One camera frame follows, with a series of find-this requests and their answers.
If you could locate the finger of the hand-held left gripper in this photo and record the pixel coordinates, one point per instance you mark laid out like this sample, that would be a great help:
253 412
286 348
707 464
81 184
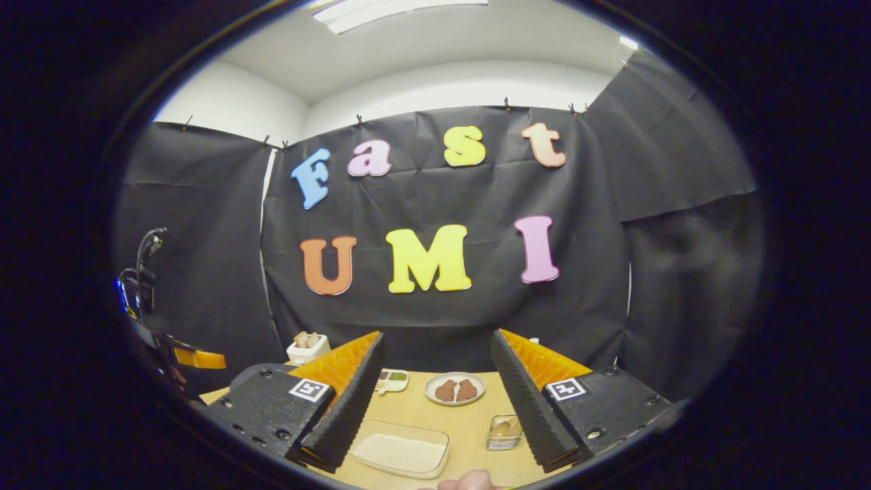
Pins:
201 358

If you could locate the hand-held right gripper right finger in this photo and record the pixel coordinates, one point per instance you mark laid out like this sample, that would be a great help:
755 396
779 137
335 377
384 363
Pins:
534 408

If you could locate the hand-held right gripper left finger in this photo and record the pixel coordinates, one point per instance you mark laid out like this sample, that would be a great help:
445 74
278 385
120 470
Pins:
347 408

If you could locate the wooden spoon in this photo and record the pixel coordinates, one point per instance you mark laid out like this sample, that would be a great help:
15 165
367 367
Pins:
505 429

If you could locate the dark grey rice cooker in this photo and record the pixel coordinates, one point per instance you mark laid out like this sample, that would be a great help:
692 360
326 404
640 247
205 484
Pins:
248 373

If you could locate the small divided grain dish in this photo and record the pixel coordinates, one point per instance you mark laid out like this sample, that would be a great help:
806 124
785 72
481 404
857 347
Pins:
393 381

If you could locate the clear plastic container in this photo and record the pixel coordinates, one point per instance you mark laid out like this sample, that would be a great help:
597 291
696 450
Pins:
408 427

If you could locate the white toaster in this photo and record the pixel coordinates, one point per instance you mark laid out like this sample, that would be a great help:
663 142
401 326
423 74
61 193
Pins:
309 352

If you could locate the brown meat piece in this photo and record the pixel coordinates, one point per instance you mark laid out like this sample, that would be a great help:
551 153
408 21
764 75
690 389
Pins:
467 390
446 391

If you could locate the round white plate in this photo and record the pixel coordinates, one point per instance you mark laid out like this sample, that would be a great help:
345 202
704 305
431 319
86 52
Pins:
454 403

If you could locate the small ceiling light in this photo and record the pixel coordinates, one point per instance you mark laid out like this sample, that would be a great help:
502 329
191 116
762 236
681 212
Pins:
629 42

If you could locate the large ceiling light panel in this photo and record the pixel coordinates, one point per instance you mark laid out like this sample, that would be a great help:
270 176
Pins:
395 10

